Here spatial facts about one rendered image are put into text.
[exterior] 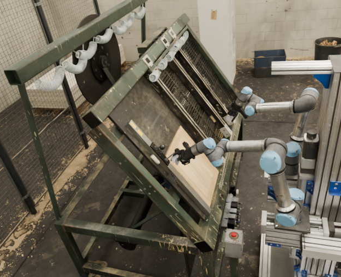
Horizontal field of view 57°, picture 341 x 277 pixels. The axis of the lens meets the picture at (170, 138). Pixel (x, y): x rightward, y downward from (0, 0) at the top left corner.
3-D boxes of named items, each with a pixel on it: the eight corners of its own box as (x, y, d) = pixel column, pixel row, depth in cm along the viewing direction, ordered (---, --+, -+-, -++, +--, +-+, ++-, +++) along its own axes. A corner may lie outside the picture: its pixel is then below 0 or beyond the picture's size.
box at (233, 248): (241, 260, 222) (241, 244, 212) (224, 256, 226) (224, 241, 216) (243, 245, 231) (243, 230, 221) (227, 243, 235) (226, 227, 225)
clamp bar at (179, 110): (218, 167, 287) (240, 159, 274) (133, 65, 251) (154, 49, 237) (219, 161, 295) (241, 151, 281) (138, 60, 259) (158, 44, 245)
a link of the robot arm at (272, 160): (302, 214, 198) (285, 141, 176) (296, 231, 188) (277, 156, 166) (284, 211, 205) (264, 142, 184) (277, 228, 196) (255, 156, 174)
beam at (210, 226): (202, 253, 231) (214, 250, 225) (192, 243, 227) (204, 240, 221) (238, 106, 401) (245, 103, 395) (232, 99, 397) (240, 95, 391)
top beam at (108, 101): (92, 129, 191) (102, 123, 185) (80, 117, 188) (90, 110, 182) (183, 25, 361) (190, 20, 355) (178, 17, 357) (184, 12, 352)
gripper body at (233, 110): (227, 110, 265) (234, 99, 258) (236, 114, 265) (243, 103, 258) (226, 114, 260) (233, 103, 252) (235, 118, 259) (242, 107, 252)
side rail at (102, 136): (193, 243, 228) (204, 240, 222) (87, 133, 194) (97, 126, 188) (194, 236, 232) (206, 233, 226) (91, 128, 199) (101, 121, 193)
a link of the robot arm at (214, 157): (228, 156, 206) (218, 143, 204) (221, 166, 198) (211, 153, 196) (219, 159, 212) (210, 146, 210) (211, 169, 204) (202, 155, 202)
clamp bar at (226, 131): (225, 139, 323) (245, 129, 309) (152, 45, 287) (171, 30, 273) (227, 133, 330) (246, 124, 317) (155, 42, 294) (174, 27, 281)
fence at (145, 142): (206, 215, 244) (210, 214, 241) (124, 125, 215) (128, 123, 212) (207, 210, 247) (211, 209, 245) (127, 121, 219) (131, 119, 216)
